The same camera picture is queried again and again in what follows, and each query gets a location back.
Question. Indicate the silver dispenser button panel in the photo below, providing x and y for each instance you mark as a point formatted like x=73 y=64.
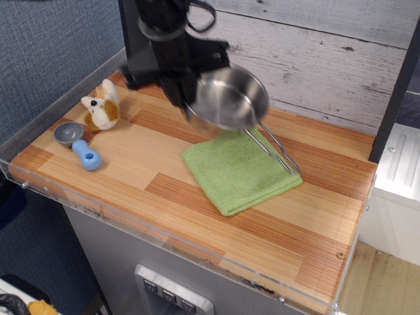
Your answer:
x=188 y=301

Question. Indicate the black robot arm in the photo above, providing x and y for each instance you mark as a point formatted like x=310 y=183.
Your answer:
x=164 y=20

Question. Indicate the green folded cloth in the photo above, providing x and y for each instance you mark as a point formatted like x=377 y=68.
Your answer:
x=236 y=174

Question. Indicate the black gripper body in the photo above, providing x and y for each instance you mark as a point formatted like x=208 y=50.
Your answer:
x=186 y=54

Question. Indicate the white aluminium box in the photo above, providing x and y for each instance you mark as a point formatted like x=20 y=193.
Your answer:
x=391 y=221

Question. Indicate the blue and grey scoop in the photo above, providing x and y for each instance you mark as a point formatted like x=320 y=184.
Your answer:
x=70 y=134

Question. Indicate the yellow object at bottom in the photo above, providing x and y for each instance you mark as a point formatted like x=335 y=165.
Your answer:
x=41 y=308

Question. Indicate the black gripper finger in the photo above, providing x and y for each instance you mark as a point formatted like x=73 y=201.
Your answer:
x=181 y=90

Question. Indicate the clear acrylic table guard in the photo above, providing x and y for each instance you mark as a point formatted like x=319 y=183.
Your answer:
x=142 y=216

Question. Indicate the dark right vertical post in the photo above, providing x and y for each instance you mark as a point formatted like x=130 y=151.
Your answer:
x=397 y=97

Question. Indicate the silver pot with wire handle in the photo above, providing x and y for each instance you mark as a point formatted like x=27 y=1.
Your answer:
x=233 y=100

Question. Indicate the dark left vertical post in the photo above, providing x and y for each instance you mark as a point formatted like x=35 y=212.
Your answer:
x=140 y=68

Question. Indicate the dark vertical post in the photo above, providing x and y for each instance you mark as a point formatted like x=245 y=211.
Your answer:
x=397 y=97
x=140 y=68

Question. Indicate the plush corgi dog toy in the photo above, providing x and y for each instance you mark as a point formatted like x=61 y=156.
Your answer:
x=103 y=108

